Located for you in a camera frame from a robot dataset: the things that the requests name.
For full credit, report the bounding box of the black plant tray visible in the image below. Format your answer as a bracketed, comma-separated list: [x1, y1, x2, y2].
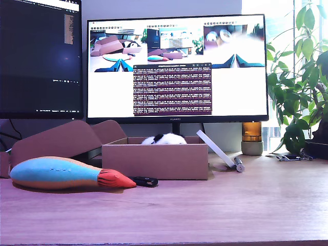
[304, 138, 328, 160]

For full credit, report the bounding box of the black monitor cable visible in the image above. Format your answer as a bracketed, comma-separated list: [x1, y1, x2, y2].
[9, 118, 23, 140]

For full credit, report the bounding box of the green leafy potted plant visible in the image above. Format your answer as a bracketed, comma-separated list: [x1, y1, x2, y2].
[266, 0, 328, 155]

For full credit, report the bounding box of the black and white panda plush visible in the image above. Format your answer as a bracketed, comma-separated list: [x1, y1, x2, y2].
[140, 132, 188, 146]

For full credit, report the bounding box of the blue and orange fish plush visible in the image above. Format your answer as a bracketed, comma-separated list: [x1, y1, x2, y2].
[9, 156, 137, 190]

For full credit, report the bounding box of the black car key fob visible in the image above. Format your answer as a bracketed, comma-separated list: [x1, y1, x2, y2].
[129, 176, 159, 188]

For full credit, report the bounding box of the open brown cardboard box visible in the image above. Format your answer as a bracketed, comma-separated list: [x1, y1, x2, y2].
[0, 119, 210, 181]

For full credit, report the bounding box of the metal key ring carabiner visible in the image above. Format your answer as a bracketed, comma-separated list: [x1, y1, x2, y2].
[298, 148, 314, 161]

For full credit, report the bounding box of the amber glass lamp grey base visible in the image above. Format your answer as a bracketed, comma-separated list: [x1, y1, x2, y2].
[241, 122, 264, 156]

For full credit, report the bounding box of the white slim keyboard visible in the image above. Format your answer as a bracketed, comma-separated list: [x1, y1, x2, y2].
[196, 129, 245, 173]

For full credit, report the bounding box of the monitor with white screen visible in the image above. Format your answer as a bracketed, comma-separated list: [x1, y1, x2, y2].
[86, 13, 270, 136]

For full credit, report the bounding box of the monitor with dark screen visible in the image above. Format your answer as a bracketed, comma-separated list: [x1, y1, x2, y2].
[0, 0, 85, 120]

